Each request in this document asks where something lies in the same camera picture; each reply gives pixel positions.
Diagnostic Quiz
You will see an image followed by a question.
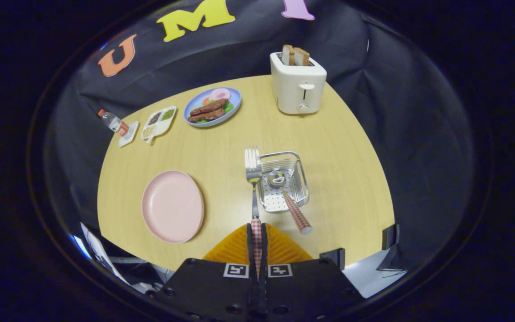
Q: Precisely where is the brown meat strip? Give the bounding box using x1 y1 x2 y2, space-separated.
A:
190 99 229 117
188 108 225 123

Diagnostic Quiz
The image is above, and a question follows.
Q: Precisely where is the metal wire basket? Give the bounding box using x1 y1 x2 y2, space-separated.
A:
256 151 310 213

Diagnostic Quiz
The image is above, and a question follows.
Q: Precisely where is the blue plate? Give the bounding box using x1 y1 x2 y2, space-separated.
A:
183 87 242 128

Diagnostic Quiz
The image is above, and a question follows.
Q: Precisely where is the pink ham slice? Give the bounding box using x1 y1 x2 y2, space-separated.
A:
208 88 232 102

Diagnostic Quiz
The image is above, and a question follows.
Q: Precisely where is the white toaster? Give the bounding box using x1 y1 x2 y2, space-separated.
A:
270 51 327 115

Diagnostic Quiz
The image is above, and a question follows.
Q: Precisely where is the white divided condiment dish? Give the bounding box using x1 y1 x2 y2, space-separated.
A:
140 106 177 144

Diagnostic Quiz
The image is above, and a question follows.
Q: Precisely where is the fork with checkered handle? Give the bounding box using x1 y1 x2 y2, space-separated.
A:
245 146 263 279

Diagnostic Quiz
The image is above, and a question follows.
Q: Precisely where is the clear water bottle red label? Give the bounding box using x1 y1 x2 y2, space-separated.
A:
98 109 130 137

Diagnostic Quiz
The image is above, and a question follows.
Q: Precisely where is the small white square dish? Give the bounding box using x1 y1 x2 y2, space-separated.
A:
118 121 140 148

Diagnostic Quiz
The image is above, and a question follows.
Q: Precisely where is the spoon with checkered handle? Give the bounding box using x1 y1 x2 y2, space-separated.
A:
269 172 313 235

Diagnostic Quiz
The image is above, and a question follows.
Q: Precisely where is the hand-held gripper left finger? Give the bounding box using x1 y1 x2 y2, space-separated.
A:
152 223 258 322

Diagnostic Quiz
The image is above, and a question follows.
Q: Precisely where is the black table bracket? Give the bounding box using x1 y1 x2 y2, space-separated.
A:
320 248 346 271
382 224 400 250

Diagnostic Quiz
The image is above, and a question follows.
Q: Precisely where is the pink plate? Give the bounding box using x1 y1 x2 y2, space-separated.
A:
142 170 205 244

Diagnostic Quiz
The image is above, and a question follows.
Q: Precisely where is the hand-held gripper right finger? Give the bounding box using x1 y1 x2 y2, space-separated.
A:
258 223 366 322

